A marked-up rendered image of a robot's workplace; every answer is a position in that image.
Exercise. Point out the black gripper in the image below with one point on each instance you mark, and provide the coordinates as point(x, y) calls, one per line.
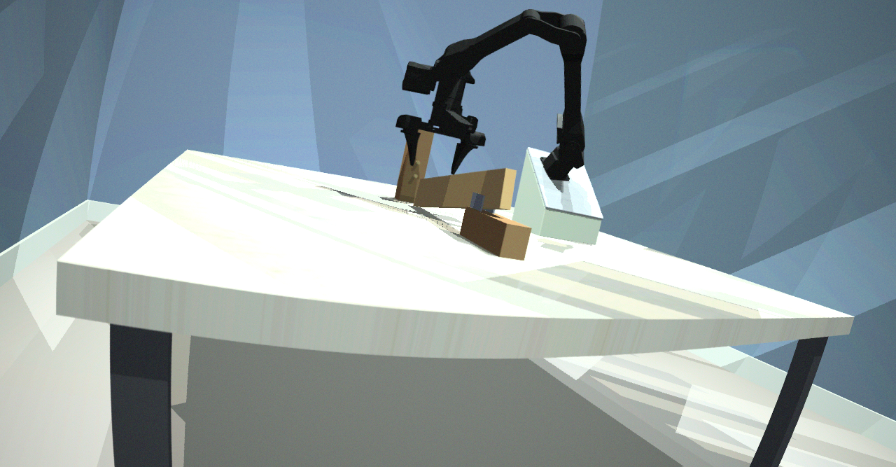
point(410, 126)

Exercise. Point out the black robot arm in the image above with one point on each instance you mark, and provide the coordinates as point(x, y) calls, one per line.
point(452, 70)

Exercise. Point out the brown wooden rail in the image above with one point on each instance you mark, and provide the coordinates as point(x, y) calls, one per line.
point(456, 190)

